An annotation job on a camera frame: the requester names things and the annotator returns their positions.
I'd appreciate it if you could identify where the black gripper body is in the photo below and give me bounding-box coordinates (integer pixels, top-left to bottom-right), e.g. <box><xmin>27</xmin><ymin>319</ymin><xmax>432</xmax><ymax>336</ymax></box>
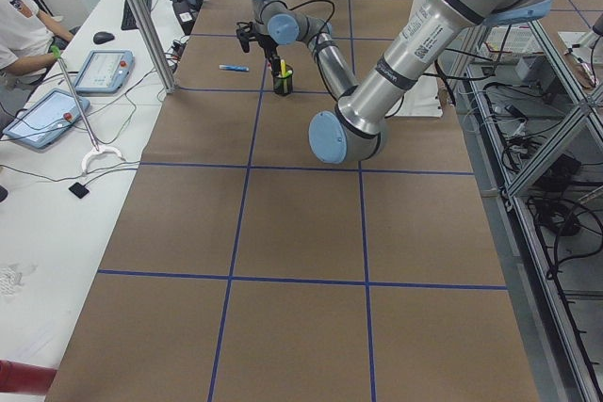
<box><xmin>256</xmin><ymin>34</ymin><xmax>279</xmax><ymax>59</ymax></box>

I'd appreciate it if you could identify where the blue marker pen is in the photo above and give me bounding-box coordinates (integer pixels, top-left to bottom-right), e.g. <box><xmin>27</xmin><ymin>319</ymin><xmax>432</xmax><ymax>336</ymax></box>
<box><xmin>219</xmin><ymin>64</ymin><xmax>250</xmax><ymax>72</ymax></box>

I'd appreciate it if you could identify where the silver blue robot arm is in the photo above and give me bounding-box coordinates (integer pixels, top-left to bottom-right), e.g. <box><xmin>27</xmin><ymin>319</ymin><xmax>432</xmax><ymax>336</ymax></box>
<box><xmin>237</xmin><ymin>0</ymin><xmax>553</xmax><ymax>165</ymax></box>

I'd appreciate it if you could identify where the yellow highlighter pen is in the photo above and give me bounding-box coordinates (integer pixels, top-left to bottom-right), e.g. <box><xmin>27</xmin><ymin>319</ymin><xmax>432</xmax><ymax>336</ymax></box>
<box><xmin>280</xmin><ymin>58</ymin><xmax>287</xmax><ymax>79</ymax></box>

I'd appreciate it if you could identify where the black mesh pen cup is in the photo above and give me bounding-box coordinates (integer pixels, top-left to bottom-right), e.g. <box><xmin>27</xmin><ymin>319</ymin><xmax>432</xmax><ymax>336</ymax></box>
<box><xmin>272</xmin><ymin>66</ymin><xmax>293</xmax><ymax>96</ymax></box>

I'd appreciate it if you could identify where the blue tape strip lengthwise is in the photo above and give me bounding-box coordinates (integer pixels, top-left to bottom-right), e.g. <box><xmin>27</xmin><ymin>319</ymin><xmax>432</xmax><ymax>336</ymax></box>
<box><xmin>206</xmin><ymin>63</ymin><xmax>268</xmax><ymax>402</ymax></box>

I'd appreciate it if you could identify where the black keyboard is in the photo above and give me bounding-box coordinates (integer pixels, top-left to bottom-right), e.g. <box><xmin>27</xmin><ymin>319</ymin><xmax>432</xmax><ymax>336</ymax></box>
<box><xmin>121</xmin><ymin>0</ymin><xmax>155</xmax><ymax>31</ymax></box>

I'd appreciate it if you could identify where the far teach pendant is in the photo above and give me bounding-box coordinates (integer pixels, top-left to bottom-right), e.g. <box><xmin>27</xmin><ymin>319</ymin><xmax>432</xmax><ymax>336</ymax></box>
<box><xmin>73</xmin><ymin>50</ymin><xmax>135</xmax><ymax>95</ymax></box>

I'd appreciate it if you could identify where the teach pendant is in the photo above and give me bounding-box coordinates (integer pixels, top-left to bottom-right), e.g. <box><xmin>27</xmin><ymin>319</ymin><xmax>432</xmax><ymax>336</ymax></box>
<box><xmin>3</xmin><ymin>88</ymin><xmax>81</xmax><ymax>151</ymax></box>
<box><xmin>73</xmin><ymin>50</ymin><xmax>135</xmax><ymax>95</ymax></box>

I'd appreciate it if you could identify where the black computer mouse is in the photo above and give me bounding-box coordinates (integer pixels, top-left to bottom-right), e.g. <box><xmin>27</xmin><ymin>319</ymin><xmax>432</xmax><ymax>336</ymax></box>
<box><xmin>92</xmin><ymin>31</ymin><xmax>115</xmax><ymax>45</ymax></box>

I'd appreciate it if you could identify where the metal rod with white hook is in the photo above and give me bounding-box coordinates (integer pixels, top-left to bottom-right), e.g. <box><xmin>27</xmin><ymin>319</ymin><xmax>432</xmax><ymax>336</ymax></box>
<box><xmin>50</xmin><ymin>44</ymin><xmax>125</xmax><ymax>175</ymax></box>

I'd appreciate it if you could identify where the brown paper table cover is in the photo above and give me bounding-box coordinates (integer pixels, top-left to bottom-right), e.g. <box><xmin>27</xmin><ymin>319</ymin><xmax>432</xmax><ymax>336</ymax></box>
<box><xmin>48</xmin><ymin>0</ymin><xmax>539</xmax><ymax>401</ymax></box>

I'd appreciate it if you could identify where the near teach pendant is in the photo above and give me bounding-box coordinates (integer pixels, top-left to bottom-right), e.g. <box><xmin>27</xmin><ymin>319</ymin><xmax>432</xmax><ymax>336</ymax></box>
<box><xmin>3</xmin><ymin>88</ymin><xmax>81</xmax><ymax>151</ymax></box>

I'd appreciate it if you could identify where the person in white shirt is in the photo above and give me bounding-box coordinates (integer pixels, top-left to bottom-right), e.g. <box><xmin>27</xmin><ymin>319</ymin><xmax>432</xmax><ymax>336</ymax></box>
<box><xmin>1</xmin><ymin>0</ymin><xmax>74</xmax><ymax>85</ymax></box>

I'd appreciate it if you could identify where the red cylinder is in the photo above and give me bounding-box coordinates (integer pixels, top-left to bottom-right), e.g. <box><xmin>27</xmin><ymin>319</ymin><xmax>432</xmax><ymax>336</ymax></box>
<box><xmin>1</xmin><ymin>360</ymin><xmax>57</xmax><ymax>395</ymax></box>

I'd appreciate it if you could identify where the left black braided cable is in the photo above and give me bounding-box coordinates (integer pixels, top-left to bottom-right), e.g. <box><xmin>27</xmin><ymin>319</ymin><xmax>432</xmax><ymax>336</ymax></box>
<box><xmin>282</xmin><ymin>0</ymin><xmax>336</xmax><ymax>53</ymax></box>

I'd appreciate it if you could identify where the aluminium frame post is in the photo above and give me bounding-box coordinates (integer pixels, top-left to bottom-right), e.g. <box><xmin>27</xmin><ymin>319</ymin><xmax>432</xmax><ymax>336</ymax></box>
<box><xmin>126</xmin><ymin>0</ymin><xmax>175</xmax><ymax>94</ymax></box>

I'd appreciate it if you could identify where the aluminium side frame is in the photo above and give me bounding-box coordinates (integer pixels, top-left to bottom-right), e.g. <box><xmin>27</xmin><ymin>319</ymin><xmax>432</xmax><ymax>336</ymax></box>
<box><xmin>443</xmin><ymin>11</ymin><xmax>602</xmax><ymax>401</ymax></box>

